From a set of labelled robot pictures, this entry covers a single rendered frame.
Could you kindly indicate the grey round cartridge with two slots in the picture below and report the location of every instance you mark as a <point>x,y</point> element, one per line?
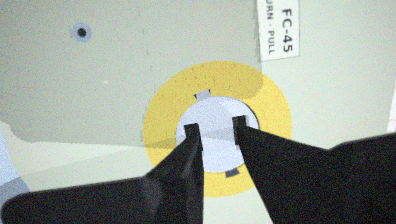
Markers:
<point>215,119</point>

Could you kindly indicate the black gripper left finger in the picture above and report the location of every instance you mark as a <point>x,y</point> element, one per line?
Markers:
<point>172,192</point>

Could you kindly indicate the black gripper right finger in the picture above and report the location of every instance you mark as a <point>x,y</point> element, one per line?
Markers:
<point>304,184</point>

